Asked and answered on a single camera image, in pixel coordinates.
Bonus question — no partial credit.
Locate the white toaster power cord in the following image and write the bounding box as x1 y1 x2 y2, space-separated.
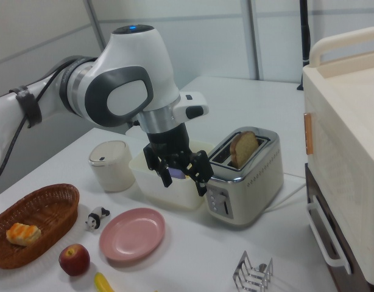
267 181 307 211

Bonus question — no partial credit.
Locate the square orange glazed pastry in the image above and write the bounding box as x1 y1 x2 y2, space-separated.
5 222 42 246

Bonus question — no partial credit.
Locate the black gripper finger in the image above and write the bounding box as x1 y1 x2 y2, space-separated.
143 145 173 188
177 150 214 197

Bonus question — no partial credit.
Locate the brown wicker basket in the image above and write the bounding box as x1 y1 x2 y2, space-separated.
0 183 80 270

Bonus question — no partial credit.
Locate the panda figurine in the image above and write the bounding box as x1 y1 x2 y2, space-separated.
85 206 111 232

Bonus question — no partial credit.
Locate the cream plastic storage box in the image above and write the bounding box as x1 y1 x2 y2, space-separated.
302 26 374 287

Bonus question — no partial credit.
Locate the pink plate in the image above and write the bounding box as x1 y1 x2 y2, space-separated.
98 207 166 262

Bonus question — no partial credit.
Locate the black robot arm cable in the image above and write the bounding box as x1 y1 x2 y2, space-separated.
0 60 93 186

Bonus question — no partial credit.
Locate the yellow banana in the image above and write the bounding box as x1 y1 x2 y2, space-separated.
93 272 115 292

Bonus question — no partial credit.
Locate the black pole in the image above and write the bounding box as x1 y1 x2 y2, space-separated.
298 0 311 65

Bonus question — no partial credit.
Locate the cream and chrome toaster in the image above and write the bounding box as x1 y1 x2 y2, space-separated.
205 126 284 228

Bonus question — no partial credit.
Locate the white plastic container box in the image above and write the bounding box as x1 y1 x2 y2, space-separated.
128 138 215 211

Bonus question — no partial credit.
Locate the metal toast rack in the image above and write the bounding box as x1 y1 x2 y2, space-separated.
232 250 273 290

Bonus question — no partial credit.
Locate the brown bread slice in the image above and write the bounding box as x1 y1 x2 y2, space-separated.
229 130 260 169

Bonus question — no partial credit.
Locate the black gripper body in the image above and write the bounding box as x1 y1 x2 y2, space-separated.
146 121 192 162

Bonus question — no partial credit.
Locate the red apple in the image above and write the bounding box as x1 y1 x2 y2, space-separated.
58 243 91 277

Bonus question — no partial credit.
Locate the small cream lidded bin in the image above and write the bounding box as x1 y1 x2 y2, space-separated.
88 140 136 192

